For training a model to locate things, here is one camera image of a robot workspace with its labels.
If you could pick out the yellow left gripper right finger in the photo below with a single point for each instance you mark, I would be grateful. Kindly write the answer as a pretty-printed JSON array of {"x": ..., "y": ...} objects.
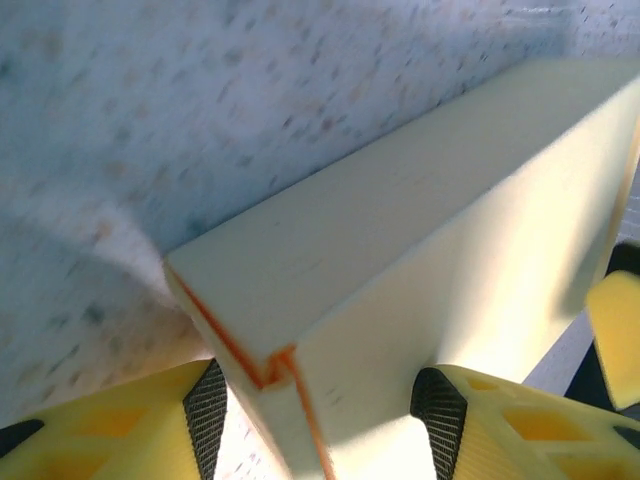
[{"x": 525, "y": 430}]

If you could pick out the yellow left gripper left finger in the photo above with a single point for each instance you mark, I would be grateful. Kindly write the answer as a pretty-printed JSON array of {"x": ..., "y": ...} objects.
[{"x": 125, "y": 425}]

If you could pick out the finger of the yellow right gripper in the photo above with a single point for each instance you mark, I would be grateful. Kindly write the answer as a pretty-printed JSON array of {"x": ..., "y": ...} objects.
[{"x": 617, "y": 340}]

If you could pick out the yellow paper box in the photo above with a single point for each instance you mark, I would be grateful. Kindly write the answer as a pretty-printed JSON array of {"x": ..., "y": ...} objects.
[{"x": 400, "y": 250}]

